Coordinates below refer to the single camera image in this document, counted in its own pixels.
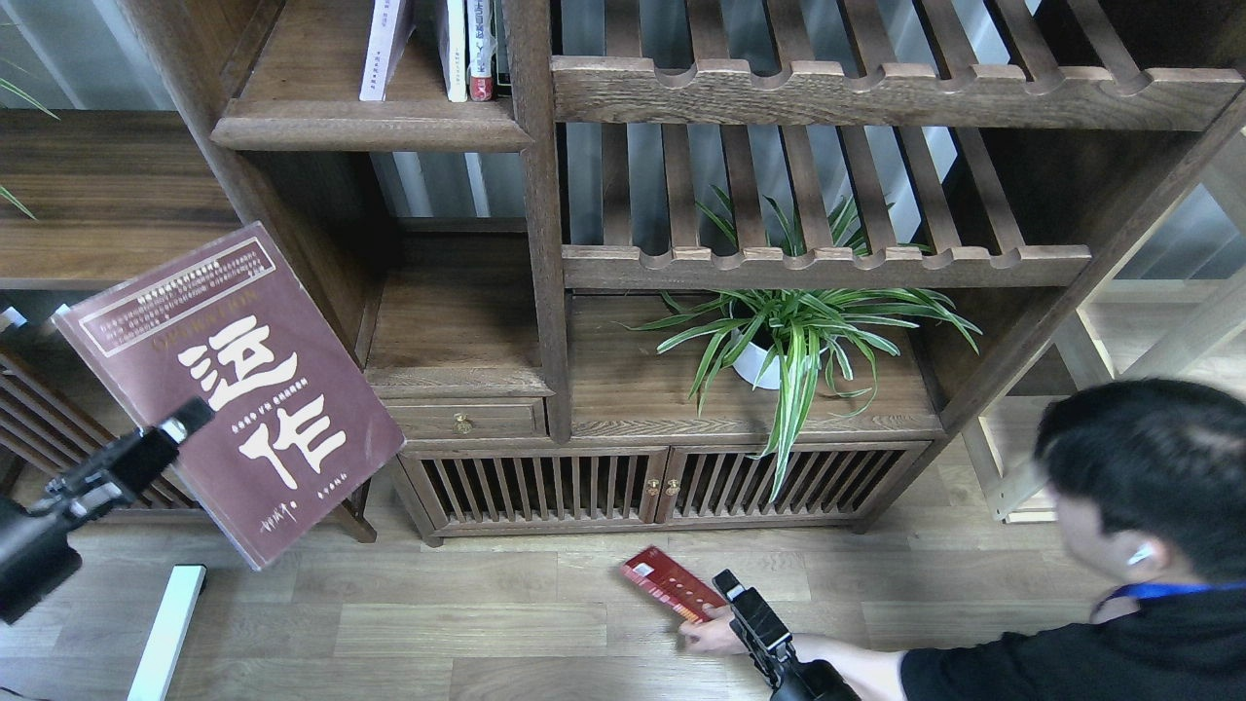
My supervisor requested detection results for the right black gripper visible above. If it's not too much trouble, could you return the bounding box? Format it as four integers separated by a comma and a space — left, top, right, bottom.
713, 570, 861, 700

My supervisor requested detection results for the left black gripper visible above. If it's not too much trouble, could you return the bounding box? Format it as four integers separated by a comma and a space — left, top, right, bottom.
1, 396, 216, 624

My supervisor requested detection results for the dark maroon book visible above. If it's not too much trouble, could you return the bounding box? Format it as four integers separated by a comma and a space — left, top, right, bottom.
54, 222, 405, 570

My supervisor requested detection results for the white lavender book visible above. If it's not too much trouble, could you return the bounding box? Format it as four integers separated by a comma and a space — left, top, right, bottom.
358, 0, 415, 101

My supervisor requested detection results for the person's bare hand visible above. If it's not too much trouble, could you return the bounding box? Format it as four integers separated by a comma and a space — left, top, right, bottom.
679, 608, 749, 655

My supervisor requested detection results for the white table leg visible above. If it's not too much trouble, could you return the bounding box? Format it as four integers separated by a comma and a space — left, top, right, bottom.
128, 564, 206, 701

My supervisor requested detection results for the white plant pot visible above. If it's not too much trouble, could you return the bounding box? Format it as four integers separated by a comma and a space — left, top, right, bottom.
728, 303, 782, 390

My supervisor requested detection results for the green spider plant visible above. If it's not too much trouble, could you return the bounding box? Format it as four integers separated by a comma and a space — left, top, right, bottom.
623, 186, 984, 504

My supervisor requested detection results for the brass drawer knob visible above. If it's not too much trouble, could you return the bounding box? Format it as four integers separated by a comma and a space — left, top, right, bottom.
451, 413, 475, 435

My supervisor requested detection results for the dark wooden bookshelf cabinet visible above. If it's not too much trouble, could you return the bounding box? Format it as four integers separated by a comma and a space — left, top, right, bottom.
121, 1, 1244, 544

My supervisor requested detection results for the person in black shirt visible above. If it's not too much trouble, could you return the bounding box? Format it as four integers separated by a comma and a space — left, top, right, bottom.
745, 379, 1246, 701

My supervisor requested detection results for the red white upright book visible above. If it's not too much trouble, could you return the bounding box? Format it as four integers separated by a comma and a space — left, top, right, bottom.
464, 0, 495, 102

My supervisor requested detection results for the black upright book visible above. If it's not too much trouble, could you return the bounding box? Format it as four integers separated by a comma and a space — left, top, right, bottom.
493, 0, 513, 100

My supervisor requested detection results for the white wireless earbud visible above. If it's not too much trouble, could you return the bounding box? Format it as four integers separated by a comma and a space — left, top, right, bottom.
1126, 540, 1155, 567

